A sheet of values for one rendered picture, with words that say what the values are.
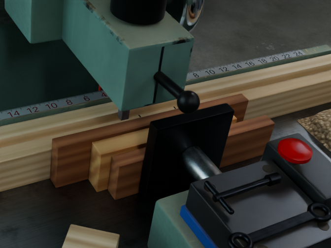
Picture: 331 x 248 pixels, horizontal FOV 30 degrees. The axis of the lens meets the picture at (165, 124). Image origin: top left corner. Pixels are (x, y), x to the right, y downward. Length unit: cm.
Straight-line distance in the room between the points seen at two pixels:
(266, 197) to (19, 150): 24
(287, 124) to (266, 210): 29
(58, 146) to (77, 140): 2
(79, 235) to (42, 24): 23
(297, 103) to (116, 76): 31
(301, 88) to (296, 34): 224
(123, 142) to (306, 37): 245
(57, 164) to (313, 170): 24
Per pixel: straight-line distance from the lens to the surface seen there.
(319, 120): 78
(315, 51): 84
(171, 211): 54
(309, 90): 80
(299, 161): 53
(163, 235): 55
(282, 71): 78
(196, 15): 72
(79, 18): 61
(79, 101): 65
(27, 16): 65
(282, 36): 296
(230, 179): 52
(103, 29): 57
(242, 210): 50
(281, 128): 77
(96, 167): 61
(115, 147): 61
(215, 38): 281
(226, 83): 73
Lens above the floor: 134
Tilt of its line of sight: 37 degrees down
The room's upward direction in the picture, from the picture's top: 11 degrees clockwise
